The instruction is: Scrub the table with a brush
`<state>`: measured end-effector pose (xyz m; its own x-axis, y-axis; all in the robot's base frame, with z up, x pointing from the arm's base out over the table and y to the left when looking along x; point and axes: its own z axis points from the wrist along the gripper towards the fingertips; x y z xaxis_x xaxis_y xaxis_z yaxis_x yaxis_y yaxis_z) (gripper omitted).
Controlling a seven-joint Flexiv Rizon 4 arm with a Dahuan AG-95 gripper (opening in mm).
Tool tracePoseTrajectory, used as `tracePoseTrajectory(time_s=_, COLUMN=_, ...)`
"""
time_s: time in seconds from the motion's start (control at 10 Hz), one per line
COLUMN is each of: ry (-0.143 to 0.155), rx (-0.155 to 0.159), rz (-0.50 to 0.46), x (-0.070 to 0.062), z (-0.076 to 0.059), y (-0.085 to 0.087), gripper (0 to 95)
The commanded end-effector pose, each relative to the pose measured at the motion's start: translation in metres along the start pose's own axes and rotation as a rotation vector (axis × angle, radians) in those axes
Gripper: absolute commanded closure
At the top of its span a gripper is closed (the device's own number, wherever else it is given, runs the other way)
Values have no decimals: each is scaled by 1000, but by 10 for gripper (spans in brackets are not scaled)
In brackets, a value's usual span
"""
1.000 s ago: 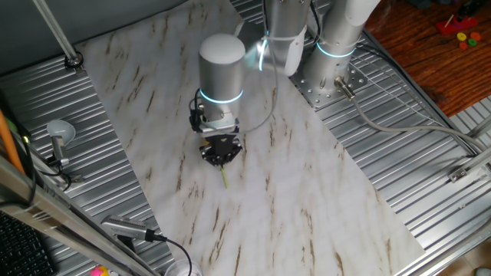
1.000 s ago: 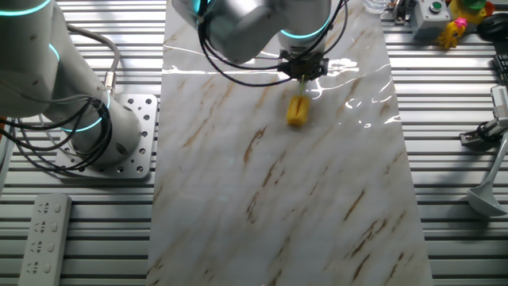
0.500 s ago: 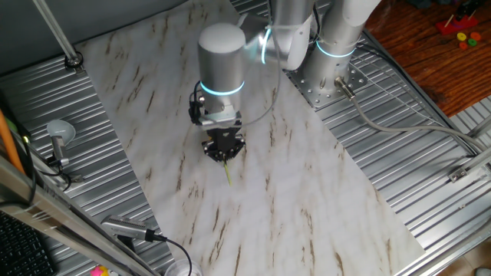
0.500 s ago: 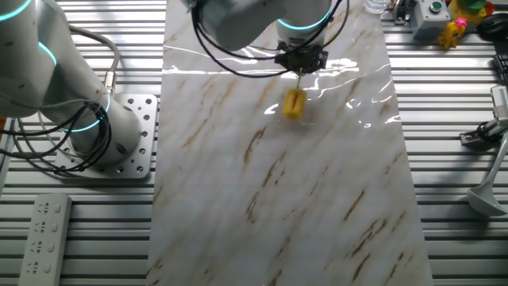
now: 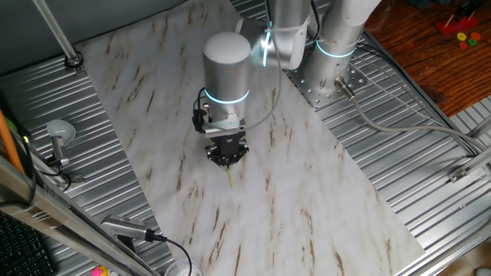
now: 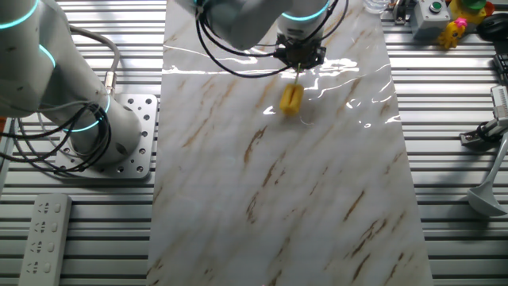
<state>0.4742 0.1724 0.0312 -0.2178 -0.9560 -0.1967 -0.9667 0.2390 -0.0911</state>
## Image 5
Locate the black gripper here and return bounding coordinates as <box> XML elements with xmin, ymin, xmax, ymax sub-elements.
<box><xmin>204</xmin><ymin>133</ymin><xmax>251</xmax><ymax>167</ymax></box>

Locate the yellow sponge brush green handle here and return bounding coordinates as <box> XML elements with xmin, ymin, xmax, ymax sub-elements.
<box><xmin>225</xmin><ymin>164</ymin><xmax>236</xmax><ymax>192</ymax></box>

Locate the white marble pattern mat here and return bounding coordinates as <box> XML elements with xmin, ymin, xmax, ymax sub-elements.
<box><xmin>75</xmin><ymin>0</ymin><xmax>426</xmax><ymax>276</ymax></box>

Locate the clear plastic cup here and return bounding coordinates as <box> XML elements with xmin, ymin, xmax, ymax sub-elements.
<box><xmin>163</xmin><ymin>258</ymin><xmax>203</xmax><ymax>276</ymax></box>

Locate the aluminium pole with foot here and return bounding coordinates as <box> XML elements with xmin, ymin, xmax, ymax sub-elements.
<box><xmin>32</xmin><ymin>0</ymin><xmax>84</xmax><ymax>74</ymax></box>

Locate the orange stick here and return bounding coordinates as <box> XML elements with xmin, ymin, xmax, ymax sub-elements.
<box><xmin>0</xmin><ymin>109</ymin><xmax>25</xmax><ymax>176</ymax></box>

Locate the black keyboard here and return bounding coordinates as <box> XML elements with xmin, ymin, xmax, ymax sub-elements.
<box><xmin>0</xmin><ymin>212</ymin><xmax>57</xmax><ymax>276</ymax></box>

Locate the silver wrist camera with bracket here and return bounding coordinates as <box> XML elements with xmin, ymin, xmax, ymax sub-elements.
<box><xmin>191</xmin><ymin>109</ymin><xmax>247</xmax><ymax>139</ymax></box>

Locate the thin robot wrist cable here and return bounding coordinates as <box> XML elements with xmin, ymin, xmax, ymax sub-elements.
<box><xmin>243</xmin><ymin>0</ymin><xmax>284</xmax><ymax>131</ymax></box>

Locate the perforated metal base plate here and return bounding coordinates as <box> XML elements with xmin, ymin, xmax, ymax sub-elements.
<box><xmin>285</xmin><ymin>57</ymin><xmax>369</xmax><ymax>110</ymax></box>

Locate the black camera cable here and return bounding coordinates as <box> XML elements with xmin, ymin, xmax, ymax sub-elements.
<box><xmin>144</xmin><ymin>228</ymin><xmax>193</xmax><ymax>269</ymax></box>

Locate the silver depth camera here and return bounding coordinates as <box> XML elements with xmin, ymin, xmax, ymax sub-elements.
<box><xmin>101</xmin><ymin>214</ymin><xmax>151</xmax><ymax>242</ymax></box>

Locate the thick grey cable with connector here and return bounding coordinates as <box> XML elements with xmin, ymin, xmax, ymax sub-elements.
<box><xmin>334</xmin><ymin>76</ymin><xmax>488</xmax><ymax>153</ymax></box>

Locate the aluminium frame beam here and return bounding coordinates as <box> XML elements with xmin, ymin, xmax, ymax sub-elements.
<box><xmin>0</xmin><ymin>155</ymin><xmax>160</xmax><ymax>276</ymax></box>

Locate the black loose cable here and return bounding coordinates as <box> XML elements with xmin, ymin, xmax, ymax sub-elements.
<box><xmin>0</xmin><ymin>133</ymin><xmax>39</xmax><ymax>210</ymax></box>

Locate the aluminium corner bracket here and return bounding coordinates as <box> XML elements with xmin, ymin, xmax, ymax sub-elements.
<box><xmin>447</xmin><ymin>165</ymin><xmax>472</xmax><ymax>183</ymax></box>

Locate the aluminium frame rail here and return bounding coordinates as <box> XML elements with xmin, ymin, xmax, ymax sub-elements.
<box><xmin>466</xmin><ymin>116</ymin><xmax>491</xmax><ymax>139</ymax></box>
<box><xmin>460</xmin><ymin>147</ymin><xmax>491</xmax><ymax>173</ymax></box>

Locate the red ring stacking toy base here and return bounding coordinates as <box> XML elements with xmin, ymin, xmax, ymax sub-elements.
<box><xmin>435</xmin><ymin>14</ymin><xmax>479</xmax><ymax>35</ymax></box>

